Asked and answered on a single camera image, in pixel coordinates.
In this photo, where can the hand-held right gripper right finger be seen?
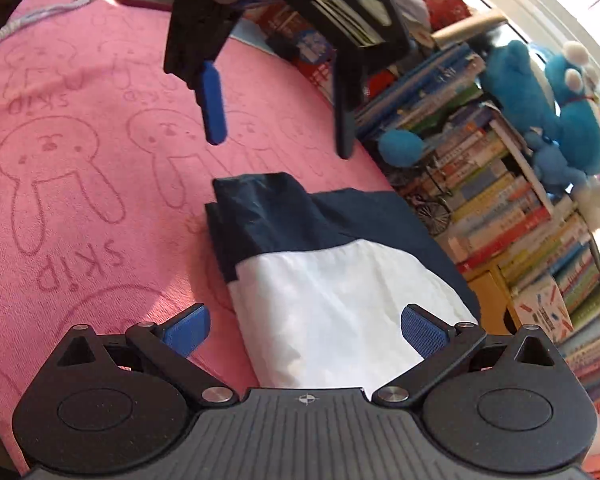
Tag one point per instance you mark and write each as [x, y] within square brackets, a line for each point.
[425, 332]

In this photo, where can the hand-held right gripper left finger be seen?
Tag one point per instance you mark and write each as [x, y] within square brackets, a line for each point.
[187, 332]

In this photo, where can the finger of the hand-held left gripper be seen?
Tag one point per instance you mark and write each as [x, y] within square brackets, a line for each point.
[347, 110]
[214, 105]

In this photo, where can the navy and white jacket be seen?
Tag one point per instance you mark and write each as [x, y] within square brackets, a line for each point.
[330, 285]

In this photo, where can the red plastic crate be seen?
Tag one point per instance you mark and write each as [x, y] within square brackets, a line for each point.
[322, 79]

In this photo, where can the light blue booklet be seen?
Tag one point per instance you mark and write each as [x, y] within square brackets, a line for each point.
[252, 40]

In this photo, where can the blue plush ball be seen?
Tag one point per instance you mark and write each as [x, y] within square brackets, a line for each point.
[401, 147]

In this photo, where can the wooden drawer box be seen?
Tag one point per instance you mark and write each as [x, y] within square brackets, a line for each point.
[490, 295]

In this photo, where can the pink rabbit print blanket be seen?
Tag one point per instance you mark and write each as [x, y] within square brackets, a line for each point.
[105, 110]

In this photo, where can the black model bicycle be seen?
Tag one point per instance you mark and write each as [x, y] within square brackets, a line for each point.
[432, 215]

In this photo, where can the white printed cardboard box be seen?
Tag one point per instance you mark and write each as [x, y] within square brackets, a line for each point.
[542, 310]

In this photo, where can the red plastic bag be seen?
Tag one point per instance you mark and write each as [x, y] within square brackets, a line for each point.
[442, 5]

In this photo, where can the beige cardboard tube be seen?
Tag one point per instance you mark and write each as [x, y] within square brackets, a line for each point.
[467, 30]

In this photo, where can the row of books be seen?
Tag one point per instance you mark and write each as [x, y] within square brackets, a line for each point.
[490, 200]

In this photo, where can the blue plush toy white eyes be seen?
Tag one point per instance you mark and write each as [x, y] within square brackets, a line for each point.
[580, 115]

